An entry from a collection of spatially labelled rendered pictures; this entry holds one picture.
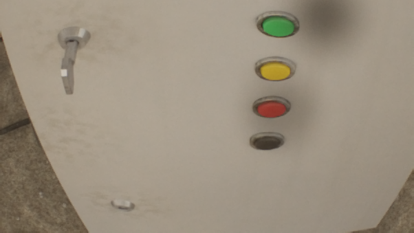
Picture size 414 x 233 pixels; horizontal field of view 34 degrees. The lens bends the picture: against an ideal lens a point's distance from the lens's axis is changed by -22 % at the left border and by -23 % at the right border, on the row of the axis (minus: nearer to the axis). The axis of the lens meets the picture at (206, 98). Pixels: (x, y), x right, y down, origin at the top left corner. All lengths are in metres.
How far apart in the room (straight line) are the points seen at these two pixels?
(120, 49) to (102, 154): 0.18
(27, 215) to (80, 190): 0.92
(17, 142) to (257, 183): 1.11
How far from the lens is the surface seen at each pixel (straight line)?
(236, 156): 0.72
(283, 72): 0.58
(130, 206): 0.85
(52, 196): 1.74
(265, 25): 0.53
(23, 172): 1.79
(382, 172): 0.80
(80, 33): 0.55
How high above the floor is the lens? 1.60
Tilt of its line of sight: 62 degrees down
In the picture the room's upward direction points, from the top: 2 degrees counter-clockwise
